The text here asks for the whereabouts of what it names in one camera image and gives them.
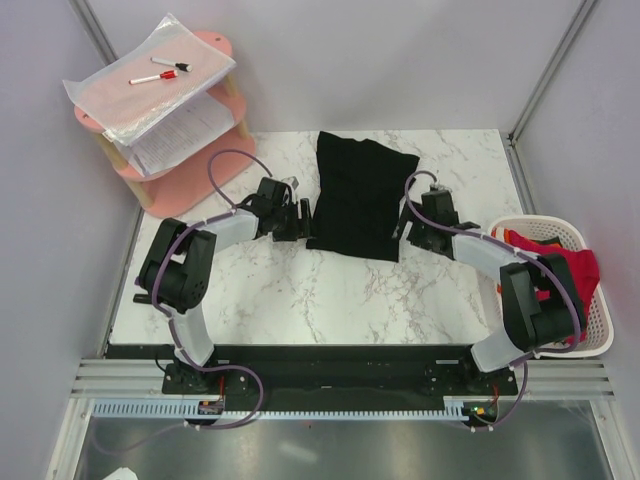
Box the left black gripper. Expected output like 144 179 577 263
272 199 318 243

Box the black t shirt blue logo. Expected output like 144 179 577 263
306 131 420 263

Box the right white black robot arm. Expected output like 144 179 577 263
393 188 587 394

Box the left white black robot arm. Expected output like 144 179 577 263
133 177 313 393

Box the printed paper stack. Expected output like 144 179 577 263
114 93 234 177

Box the orange t shirt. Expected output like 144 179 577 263
491 227 517 246

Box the pink three tier shelf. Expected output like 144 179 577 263
73 32 255 218

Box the dark green t shirt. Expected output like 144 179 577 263
536 236 563 248

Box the purple pen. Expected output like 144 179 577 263
130 153 148 177

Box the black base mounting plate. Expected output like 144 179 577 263
106 345 518 414

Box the magenta t shirt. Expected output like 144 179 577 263
513 230 600 315

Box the black cap whiteboard marker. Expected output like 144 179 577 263
150 57 193 73

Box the red cap whiteboard marker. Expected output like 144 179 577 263
128 69 178 85

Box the plastic sleeve with pink paper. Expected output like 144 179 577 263
63 14 236 146

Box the white plastic laundry basket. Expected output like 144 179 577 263
488 214 614 358

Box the white paper scrap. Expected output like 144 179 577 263
103 467 138 480

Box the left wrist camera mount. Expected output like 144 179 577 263
281 176 299 191

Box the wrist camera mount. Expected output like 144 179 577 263
281 176 299 191
429 183 452 193

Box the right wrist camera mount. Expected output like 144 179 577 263
429 183 452 193

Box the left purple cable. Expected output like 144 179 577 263
89 148 274 455

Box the white slotted cable duct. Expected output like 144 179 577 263
92 398 484 421

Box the aluminium frame rail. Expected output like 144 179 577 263
72 359 614 400

